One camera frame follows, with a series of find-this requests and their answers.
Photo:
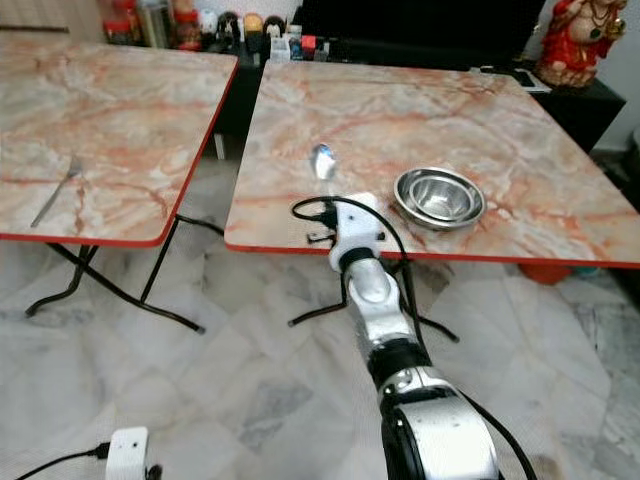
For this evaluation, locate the steel spoon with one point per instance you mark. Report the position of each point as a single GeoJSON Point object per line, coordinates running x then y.
{"type": "Point", "coordinates": [323, 160]}

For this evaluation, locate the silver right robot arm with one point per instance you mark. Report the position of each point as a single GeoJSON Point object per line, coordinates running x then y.
{"type": "Point", "coordinates": [380, 310]}

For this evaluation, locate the marble top folding table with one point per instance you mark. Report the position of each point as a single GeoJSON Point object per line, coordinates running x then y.
{"type": "Point", "coordinates": [110, 110]}
{"type": "Point", "coordinates": [440, 115]}

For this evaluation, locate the small white box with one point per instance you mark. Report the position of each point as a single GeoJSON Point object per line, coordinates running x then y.
{"type": "Point", "coordinates": [281, 50]}

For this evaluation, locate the small red item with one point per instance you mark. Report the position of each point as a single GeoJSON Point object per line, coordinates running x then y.
{"type": "Point", "coordinates": [307, 46]}

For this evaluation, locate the black figurine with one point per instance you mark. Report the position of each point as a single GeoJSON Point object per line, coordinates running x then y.
{"type": "Point", "coordinates": [230, 32]}
{"type": "Point", "coordinates": [275, 32]}

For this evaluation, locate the yellow headed figurine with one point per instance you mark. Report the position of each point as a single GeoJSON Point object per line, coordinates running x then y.
{"type": "Point", "coordinates": [253, 30]}

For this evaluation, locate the black television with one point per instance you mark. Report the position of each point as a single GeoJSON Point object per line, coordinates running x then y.
{"type": "Point", "coordinates": [420, 28]}

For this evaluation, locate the orange floor object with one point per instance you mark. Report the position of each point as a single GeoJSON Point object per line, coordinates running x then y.
{"type": "Point", "coordinates": [545, 272]}

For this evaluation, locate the red bottle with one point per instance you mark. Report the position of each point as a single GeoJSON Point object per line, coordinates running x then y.
{"type": "Point", "coordinates": [186, 28]}

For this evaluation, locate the steel bottle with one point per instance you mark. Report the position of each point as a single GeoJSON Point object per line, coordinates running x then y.
{"type": "Point", "coordinates": [154, 22]}

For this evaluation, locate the red jar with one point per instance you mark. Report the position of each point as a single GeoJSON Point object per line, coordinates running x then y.
{"type": "Point", "coordinates": [117, 25]}

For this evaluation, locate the red seated statue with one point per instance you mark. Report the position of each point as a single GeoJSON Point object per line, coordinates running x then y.
{"type": "Point", "coordinates": [575, 42]}

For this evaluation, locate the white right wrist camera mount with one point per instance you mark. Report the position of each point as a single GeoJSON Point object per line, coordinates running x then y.
{"type": "Point", "coordinates": [357, 225]}

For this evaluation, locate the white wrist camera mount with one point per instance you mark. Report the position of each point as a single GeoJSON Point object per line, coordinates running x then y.
{"type": "Point", "coordinates": [357, 225]}
{"type": "Point", "coordinates": [127, 452]}

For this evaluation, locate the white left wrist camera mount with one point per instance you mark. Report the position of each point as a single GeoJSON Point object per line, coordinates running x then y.
{"type": "Point", "coordinates": [127, 452]}

